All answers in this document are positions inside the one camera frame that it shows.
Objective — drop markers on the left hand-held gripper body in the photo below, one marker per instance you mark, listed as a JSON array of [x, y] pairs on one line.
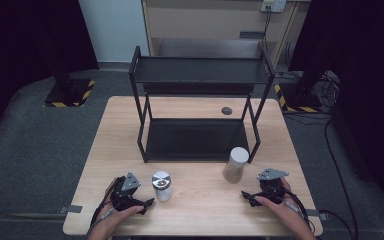
[[121, 200]]

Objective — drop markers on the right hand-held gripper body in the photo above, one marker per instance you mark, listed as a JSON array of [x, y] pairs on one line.
[[272, 191]]

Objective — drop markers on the silver lid jar white powder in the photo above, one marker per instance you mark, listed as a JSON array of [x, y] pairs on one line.
[[162, 186]]

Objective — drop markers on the white lid jar brown powder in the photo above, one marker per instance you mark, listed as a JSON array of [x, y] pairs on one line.
[[235, 166]]

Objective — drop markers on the black metal two-tier rack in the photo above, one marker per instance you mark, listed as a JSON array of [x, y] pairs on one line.
[[196, 140]]

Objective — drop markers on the person's left hand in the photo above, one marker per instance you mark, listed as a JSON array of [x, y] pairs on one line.
[[113, 216]]

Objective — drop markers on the person's right hand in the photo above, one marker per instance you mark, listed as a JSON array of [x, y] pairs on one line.
[[288, 208]]

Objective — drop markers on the grey round table grommet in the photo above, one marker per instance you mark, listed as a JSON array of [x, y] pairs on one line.
[[226, 111]]

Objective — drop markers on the black curtain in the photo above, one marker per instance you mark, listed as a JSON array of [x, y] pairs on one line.
[[370, 66], [20, 40]]

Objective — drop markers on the light wooden cabinet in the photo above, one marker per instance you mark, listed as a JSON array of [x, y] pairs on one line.
[[206, 23]]

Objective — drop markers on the grey table bracket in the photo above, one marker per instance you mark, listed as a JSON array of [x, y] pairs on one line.
[[71, 209], [315, 213]]

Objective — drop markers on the white wall outlet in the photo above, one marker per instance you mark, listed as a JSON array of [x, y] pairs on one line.
[[273, 5]]

